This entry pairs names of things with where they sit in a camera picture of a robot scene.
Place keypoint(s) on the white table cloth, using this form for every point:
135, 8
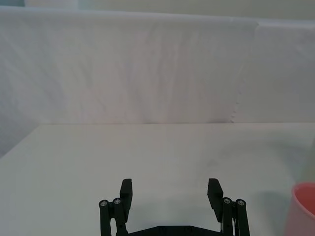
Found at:
157, 172

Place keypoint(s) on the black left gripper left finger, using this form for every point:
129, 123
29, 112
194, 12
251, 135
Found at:
126, 196

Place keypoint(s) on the pink cup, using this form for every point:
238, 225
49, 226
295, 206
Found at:
302, 209

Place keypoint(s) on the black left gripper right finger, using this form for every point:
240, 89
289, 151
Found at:
216, 196

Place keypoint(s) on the white curtain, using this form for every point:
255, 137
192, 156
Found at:
147, 68

